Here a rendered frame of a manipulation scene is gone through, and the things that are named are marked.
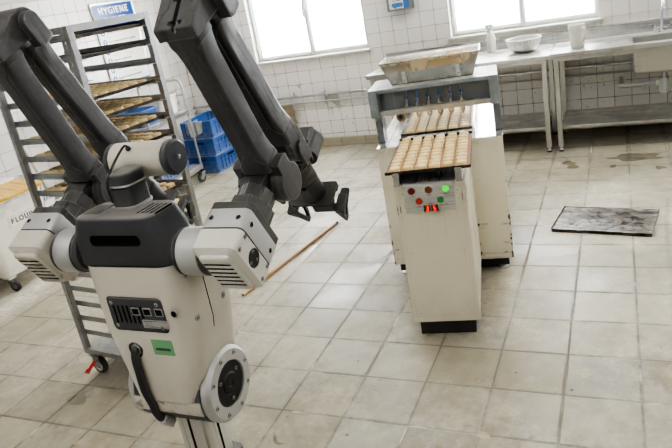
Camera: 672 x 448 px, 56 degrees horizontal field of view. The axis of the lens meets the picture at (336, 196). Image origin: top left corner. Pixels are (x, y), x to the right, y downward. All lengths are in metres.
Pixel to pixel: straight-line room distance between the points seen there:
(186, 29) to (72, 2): 5.97
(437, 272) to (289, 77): 4.65
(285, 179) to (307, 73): 6.18
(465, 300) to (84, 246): 2.30
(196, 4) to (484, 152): 2.81
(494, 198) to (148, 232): 2.83
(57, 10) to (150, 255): 5.74
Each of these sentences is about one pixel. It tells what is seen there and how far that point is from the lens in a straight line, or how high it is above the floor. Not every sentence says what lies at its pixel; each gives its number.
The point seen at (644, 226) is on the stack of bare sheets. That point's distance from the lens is 4.47.
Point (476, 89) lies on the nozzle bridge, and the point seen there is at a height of 1.10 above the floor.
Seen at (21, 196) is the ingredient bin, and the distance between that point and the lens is 5.44.
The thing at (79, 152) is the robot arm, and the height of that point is 1.55.
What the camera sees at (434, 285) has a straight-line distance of 3.25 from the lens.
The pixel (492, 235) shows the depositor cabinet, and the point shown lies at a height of 0.24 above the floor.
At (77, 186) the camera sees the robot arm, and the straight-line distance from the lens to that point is 1.50.
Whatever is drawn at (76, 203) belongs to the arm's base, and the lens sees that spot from 1.46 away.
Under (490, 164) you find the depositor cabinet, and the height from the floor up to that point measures 0.68.
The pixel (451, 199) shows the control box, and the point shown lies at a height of 0.75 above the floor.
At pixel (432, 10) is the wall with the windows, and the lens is 6.80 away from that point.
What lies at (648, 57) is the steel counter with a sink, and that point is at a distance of 6.04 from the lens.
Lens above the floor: 1.81
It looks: 18 degrees down
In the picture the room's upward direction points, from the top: 10 degrees counter-clockwise
